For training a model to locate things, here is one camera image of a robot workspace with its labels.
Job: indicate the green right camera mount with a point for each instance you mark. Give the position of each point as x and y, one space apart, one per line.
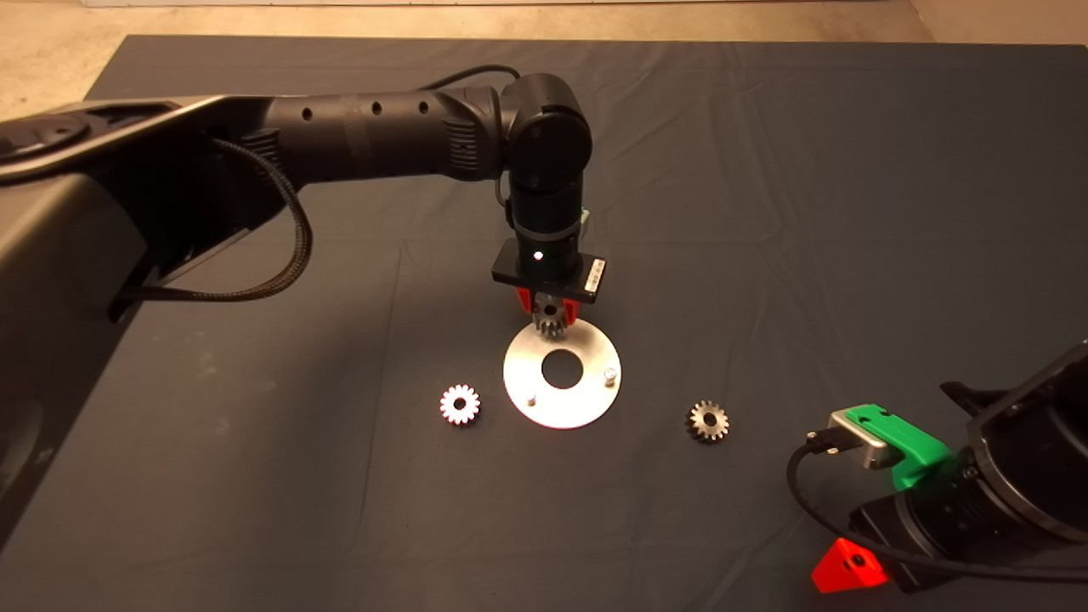
918 446

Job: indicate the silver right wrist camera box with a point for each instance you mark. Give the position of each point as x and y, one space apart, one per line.
863 442

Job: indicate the round metal carrier plate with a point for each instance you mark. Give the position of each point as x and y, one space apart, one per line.
586 399

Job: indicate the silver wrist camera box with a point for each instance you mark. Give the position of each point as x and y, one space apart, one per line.
863 442
585 228

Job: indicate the dark grey table cloth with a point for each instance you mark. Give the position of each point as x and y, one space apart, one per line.
765 170

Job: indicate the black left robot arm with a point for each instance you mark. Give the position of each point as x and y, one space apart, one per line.
365 136

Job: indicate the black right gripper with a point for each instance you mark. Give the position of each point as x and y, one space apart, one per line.
926 527

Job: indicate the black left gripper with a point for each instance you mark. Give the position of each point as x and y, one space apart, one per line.
548 265

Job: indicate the steel planetary gear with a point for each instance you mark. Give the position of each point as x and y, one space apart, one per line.
451 414
551 321
699 430

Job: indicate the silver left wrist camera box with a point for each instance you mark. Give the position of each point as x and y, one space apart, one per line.
585 228

